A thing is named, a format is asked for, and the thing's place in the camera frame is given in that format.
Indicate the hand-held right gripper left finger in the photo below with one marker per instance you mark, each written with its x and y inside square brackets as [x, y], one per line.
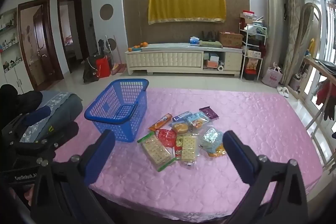
[97, 158]

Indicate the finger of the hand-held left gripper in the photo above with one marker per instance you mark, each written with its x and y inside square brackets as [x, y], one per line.
[39, 114]
[60, 136]

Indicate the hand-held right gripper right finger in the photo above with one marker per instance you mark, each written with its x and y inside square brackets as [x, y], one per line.
[237, 154]

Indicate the yellow snack packet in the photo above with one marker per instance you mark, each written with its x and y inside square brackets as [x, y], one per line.
[218, 152]

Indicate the light blue snack packet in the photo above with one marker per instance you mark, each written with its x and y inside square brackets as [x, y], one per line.
[211, 138]

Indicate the blue plastic basket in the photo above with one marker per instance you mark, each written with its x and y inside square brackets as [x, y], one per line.
[113, 124]

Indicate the red-edged cracker packet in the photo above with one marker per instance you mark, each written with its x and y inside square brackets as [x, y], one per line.
[188, 149]

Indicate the dark purple snack packet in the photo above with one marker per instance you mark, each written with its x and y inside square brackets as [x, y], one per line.
[208, 112]

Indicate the cartoon bun packet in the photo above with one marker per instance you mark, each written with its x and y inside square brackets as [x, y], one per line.
[180, 127]
[199, 120]

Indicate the green-edged cracker packet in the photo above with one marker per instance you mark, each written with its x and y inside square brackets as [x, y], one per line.
[156, 151]

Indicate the blue purple snack packet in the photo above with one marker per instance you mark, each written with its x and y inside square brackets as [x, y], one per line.
[181, 116]

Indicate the red snack packet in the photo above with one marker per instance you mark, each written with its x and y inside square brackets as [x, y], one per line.
[166, 138]

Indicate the orange long biscuit packet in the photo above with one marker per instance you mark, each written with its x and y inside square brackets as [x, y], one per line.
[160, 121]

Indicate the grey patterned cushion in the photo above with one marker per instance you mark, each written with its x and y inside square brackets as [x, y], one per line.
[65, 108]

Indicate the white shelf cabinet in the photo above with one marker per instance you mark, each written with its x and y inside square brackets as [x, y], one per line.
[10, 74]

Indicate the black bag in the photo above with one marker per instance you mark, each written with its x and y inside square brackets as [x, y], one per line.
[89, 70]

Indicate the brown wooden door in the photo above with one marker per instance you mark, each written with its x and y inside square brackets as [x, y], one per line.
[39, 43]

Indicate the white slippers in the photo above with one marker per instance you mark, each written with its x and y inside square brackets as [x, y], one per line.
[283, 91]

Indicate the red bucket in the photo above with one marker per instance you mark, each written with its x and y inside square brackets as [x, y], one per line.
[103, 67]

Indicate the pink shopping bag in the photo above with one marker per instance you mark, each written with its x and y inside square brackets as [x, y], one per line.
[272, 77]

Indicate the white paper roll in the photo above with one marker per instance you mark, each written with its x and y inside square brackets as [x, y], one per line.
[220, 67]

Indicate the broom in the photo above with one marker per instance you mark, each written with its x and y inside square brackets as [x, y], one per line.
[116, 66]

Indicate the orange box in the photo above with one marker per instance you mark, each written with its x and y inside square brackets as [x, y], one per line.
[211, 64]

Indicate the white metal rack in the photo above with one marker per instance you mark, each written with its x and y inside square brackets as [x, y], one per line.
[253, 56]

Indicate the red hanging clothes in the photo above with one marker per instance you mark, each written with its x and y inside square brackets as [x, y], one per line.
[325, 98]

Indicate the green cushion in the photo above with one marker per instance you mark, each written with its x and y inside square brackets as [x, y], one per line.
[210, 43]

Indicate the brown cardboard box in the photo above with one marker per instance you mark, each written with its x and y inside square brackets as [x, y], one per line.
[231, 39]

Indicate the cream TV cabinet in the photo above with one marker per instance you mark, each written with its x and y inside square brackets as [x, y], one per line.
[168, 59]

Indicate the dark bottles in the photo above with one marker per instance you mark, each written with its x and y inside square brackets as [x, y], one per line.
[210, 35]

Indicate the tower air conditioner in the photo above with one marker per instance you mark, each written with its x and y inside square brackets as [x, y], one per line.
[273, 24]

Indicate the yellow cover cloth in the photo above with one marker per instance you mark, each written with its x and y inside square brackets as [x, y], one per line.
[186, 3]

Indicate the brown door frame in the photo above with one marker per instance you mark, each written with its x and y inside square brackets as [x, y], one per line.
[84, 29]

